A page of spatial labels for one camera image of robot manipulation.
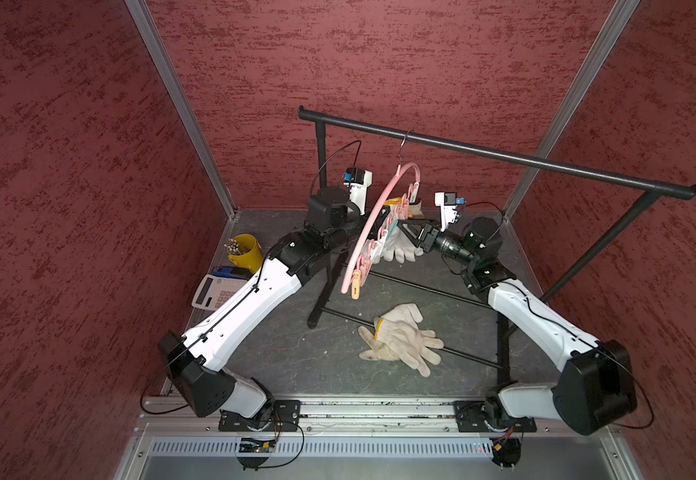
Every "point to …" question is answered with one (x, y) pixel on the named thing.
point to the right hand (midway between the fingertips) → (399, 227)
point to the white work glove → (402, 249)
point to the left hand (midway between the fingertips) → (387, 215)
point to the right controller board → (506, 451)
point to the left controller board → (254, 445)
